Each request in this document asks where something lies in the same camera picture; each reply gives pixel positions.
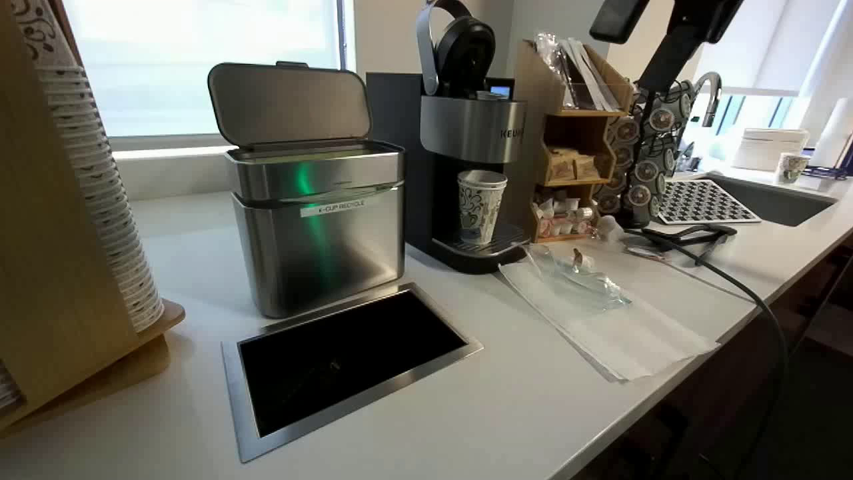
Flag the grey counter sink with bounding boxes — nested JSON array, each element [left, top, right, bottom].
[[702, 167, 840, 229]]

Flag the wooden cup dispenser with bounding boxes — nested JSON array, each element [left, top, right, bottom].
[[0, 0, 188, 433]]

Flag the small cup beside sink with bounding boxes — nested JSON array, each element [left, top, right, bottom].
[[776, 149, 810, 185]]

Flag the pile of creamer cups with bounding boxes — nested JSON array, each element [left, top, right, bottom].
[[533, 195, 618, 241]]

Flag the black silver pod coffee machine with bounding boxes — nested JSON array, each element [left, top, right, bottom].
[[367, 0, 529, 273]]

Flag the tall patterned paper cup stack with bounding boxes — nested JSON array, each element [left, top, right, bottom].
[[5, 0, 169, 336]]

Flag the wooden condiment organizer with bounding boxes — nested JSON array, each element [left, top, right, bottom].
[[508, 33, 640, 244]]

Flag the brown sugar packets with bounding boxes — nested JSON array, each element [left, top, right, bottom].
[[545, 144, 601, 185]]

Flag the white napkin box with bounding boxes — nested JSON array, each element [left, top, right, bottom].
[[730, 125, 813, 173]]

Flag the long camera cable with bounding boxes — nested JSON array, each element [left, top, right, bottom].
[[640, 223, 796, 480]]

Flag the clear plastic zip bag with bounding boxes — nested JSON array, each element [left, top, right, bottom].
[[524, 241, 634, 309]]

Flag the window with white frame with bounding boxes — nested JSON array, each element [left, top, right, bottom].
[[59, 0, 357, 152]]

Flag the chrome faucet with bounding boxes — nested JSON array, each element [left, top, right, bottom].
[[688, 69, 726, 132]]

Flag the black white patterned mat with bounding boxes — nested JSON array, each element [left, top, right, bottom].
[[654, 173, 766, 229]]

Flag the short paper cup stack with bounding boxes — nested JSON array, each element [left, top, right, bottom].
[[0, 360, 21, 412]]

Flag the black wire pod carousel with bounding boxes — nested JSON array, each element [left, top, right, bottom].
[[604, 76, 702, 229]]

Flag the bundle of tea packets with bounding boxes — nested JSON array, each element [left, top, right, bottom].
[[533, 32, 634, 115]]

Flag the patterned paper coffee cup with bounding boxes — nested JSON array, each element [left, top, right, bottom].
[[457, 167, 512, 252]]

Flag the black stereo camera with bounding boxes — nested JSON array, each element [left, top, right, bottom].
[[586, 0, 654, 44]]

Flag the stainless steel lidded bin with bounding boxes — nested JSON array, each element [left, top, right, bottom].
[[207, 57, 408, 319]]

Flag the window with roller blind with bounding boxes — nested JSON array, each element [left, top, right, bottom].
[[696, 0, 853, 135]]

